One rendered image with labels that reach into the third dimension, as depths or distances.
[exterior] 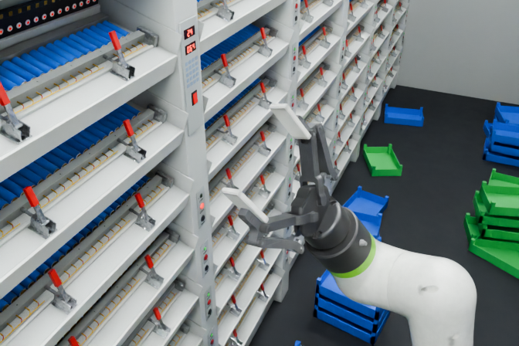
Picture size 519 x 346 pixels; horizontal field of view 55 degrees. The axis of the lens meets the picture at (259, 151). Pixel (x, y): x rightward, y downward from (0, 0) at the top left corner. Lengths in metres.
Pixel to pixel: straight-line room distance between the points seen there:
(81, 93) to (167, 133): 0.30
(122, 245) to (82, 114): 0.37
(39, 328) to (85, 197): 0.25
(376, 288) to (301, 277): 1.83
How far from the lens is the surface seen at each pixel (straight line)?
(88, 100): 0.94
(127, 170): 1.08
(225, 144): 1.50
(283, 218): 0.68
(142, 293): 1.32
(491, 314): 2.71
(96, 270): 1.13
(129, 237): 1.19
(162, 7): 1.12
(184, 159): 1.26
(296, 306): 2.52
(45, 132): 0.87
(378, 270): 0.83
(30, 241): 0.94
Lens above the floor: 1.88
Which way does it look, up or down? 31 degrees down
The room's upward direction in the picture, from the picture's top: straight up
